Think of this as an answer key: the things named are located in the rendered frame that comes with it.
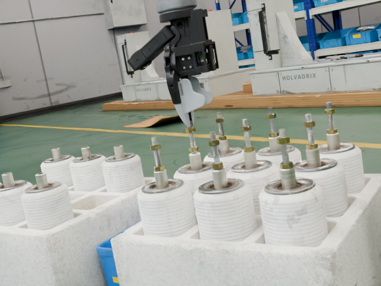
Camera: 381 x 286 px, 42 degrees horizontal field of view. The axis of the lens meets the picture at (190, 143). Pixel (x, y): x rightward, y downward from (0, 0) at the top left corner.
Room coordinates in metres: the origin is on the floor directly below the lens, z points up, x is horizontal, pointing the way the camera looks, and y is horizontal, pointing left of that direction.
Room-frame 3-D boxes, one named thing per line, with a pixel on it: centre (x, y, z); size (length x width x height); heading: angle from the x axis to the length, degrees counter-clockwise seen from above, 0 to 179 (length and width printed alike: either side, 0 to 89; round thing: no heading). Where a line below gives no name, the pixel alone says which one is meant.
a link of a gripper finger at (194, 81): (0.96, -0.03, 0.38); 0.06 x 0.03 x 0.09; 67
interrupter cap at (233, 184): (0.79, -0.04, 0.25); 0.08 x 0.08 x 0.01
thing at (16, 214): (1.09, 0.41, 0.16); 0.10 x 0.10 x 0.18
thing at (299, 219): (0.72, -0.14, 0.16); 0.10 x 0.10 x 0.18
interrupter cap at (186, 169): (0.95, 0.00, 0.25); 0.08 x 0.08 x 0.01
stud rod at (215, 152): (0.79, -0.04, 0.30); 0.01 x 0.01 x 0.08
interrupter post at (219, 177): (0.79, -0.04, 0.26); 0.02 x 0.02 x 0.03
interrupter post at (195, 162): (0.95, 0.00, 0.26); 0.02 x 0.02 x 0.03
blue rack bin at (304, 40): (7.01, -1.88, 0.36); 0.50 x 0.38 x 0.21; 124
